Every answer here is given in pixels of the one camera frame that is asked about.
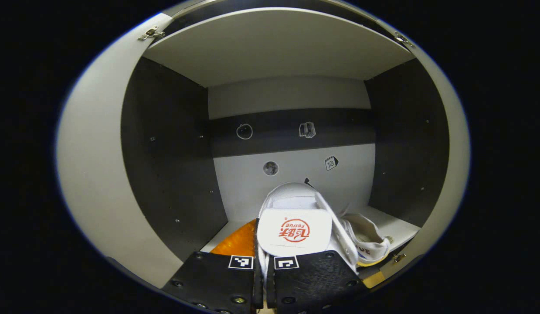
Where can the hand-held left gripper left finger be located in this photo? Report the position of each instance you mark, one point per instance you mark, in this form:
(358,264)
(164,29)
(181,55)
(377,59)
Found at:
(217,279)

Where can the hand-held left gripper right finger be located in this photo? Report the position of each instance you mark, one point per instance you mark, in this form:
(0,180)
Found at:
(313,279)

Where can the white canvas shoe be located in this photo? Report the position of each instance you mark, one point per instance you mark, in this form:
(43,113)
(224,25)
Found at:
(291,213)
(370,240)

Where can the grey shoe cabinet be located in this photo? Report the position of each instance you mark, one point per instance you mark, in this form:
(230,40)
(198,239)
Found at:
(174,152)

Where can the grey shoe cabinet door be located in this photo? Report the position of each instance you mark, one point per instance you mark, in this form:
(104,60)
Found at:
(91,152)
(457,152)

